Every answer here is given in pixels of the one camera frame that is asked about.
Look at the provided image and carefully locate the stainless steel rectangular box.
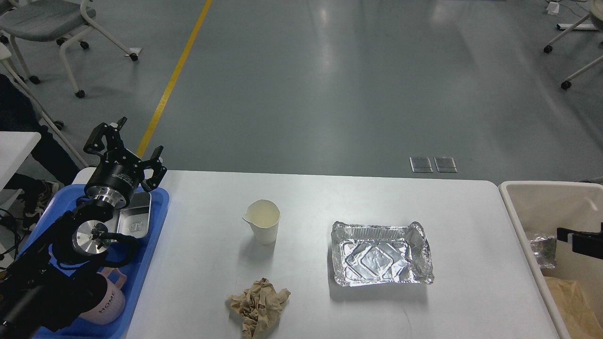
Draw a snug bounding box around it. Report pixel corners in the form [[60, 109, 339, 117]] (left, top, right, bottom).
[[114, 191, 152, 239]]

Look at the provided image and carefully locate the beige plastic bin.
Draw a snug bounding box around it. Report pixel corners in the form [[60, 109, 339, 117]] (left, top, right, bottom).
[[499, 181, 603, 339]]

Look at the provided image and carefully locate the brown paper in bin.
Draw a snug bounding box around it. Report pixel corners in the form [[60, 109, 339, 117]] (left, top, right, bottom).
[[544, 276, 603, 339]]

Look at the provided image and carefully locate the white paper cup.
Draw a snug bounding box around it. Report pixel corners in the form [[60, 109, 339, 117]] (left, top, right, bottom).
[[243, 200, 281, 245]]

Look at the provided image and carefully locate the white side table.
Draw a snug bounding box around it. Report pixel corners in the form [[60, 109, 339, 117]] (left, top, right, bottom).
[[0, 131, 41, 189]]

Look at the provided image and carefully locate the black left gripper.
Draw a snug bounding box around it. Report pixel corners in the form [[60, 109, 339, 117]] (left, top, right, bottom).
[[83, 117, 167, 210]]

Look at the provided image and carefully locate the white chair legs right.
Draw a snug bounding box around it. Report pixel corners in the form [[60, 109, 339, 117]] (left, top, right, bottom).
[[543, 0, 603, 90]]

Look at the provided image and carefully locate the grey office chair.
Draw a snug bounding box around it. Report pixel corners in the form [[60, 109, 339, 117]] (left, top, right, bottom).
[[0, 0, 139, 99]]

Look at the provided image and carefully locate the aluminium foil tray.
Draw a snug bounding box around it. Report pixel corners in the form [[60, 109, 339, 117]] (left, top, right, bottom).
[[330, 221, 434, 287]]

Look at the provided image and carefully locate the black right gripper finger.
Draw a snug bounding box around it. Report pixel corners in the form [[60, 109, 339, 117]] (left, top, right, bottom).
[[556, 227, 603, 260]]

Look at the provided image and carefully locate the white folding chair frame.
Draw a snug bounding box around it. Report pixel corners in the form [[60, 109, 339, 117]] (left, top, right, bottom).
[[0, 44, 89, 169]]

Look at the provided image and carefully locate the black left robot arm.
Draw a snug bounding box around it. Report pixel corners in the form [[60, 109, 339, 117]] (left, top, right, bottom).
[[1, 117, 167, 339]]

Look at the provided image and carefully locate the floor socket plate right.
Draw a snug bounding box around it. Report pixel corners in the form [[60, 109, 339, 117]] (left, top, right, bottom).
[[434, 157, 458, 173]]

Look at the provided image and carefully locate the pink HOME mug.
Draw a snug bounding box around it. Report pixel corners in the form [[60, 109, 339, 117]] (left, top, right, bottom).
[[78, 267, 127, 325]]

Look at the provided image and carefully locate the crumpled brown paper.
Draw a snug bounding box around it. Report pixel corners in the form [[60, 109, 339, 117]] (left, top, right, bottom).
[[228, 277, 291, 339]]

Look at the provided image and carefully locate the floor socket plate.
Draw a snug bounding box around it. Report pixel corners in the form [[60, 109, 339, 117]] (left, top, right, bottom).
[[409, 156, 433, 173], [434, 157, 458, 173]]

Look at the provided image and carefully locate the blue plastic tray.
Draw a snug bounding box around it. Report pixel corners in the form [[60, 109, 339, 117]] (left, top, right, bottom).
[[1, 185, 169, 339]]

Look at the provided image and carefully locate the crumpled foil in bin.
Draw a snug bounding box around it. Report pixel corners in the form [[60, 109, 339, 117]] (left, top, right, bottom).
[[525, 231, 556, 269]]

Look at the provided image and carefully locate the floor socket plate left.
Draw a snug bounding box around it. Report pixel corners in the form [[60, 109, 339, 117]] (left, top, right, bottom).
[[409, 156, 433, 173]]

